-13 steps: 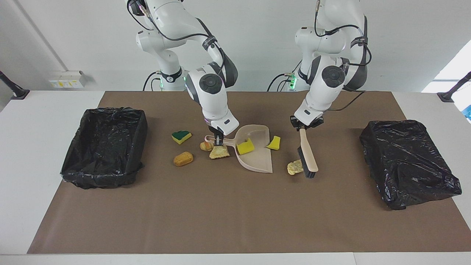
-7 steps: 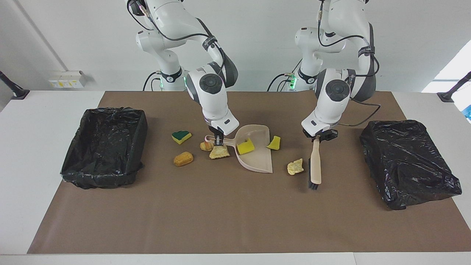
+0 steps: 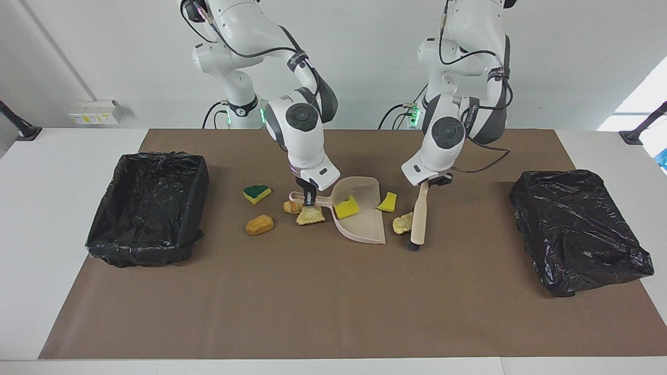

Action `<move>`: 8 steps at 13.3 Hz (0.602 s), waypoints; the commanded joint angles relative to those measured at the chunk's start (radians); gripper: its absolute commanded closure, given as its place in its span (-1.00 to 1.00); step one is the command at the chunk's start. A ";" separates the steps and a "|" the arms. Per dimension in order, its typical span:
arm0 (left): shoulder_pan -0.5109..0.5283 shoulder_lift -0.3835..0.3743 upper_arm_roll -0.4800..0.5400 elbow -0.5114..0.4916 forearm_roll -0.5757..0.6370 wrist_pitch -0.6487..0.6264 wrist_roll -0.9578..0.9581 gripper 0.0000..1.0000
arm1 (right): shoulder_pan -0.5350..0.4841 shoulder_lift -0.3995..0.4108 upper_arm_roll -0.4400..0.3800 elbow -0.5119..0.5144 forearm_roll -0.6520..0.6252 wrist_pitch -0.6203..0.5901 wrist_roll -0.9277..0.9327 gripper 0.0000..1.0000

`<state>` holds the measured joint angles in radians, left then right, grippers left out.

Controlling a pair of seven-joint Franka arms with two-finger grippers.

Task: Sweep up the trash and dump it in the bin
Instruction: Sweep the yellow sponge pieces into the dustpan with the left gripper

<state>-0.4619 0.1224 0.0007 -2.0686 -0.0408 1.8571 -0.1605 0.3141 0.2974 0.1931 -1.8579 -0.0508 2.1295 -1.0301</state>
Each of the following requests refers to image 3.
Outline notched yellow sponge piece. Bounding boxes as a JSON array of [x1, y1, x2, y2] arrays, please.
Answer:
[[334, 195, 360, 220]]

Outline beige hand brush black bristles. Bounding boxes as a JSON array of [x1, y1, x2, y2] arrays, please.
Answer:
[[406, 181, 429, 253]]

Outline brown orange sponge piece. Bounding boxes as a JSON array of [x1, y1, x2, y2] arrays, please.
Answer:
[[245, 214, 275, 236]]

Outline white wall socket box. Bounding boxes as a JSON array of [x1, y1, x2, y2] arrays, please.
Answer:
[[69, 100, 125, 126]]

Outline black base cable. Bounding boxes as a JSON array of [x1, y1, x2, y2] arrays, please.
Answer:
[[379, 102, 417, 130], [202, 101, 231, 130]]

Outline brown table mat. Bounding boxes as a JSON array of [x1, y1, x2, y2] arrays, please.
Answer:
[[38, 129, 667, 360]]

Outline black stand foot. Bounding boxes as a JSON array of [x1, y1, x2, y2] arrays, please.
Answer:
[[0, 99, 42, 142], [619, 101, 667, 145]]

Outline open bin with black bag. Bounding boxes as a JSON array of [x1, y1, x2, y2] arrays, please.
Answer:
[[85, 151, 210, 269]]

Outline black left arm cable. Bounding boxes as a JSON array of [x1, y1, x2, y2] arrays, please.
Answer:
[[439, 0, 514, 174]]

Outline crumpled black bag bin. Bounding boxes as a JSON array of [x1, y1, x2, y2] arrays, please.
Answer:
[[509, 169, 655, 298]]

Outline pale beige sponge piece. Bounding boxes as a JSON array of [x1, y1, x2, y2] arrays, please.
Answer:
[[296, 206, 327, 226]]

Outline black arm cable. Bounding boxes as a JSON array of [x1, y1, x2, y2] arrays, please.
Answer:
[[180, 0, 321, 94], [439, 0, 514, 174]]

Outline black right base cable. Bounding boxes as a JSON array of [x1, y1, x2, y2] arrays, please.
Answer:
[[202, 101, 231, 130]]

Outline cream crumbly sponge piece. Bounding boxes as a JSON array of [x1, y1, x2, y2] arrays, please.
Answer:
[[392, 212, 415, 235]]

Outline green and yellow sponge piece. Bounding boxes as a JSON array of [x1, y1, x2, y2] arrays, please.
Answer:
[[243, 184, 273, 205]]

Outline beige plastic dustpan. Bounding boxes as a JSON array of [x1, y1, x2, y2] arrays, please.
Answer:
[[288, 176, 387, 245]]

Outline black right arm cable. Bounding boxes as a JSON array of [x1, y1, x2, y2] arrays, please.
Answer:
[[180, 0, 321, 94]]

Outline black left base cable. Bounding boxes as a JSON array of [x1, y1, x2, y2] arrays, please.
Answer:
[[379, 102, 417, 130]]

